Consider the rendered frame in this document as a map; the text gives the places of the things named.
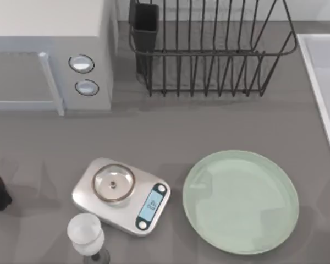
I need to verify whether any small round microwave knob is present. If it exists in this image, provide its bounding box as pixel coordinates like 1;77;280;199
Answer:
74;79;100;96

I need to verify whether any pale microwave oven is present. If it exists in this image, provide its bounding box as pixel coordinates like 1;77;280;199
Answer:
0;0;119;116

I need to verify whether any silver kitchen scale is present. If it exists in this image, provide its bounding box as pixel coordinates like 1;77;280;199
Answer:
71;157;172;235

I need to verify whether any pale green plate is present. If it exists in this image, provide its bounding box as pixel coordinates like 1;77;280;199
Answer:
182;149;300;248

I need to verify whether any large round microwave knob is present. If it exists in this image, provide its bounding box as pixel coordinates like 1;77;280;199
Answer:
68;54;96;74

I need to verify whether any black cutlery holder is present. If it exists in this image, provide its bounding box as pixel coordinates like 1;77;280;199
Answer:
128;0;160;52

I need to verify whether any frosted white goblet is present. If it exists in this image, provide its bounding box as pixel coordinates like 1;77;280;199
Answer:
67;214;111;264

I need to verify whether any microwave oven door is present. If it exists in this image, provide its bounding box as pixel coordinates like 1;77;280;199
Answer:
0;51;65;116

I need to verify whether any dark wire dish rack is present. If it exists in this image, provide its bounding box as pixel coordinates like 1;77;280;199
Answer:
128;0;298;98

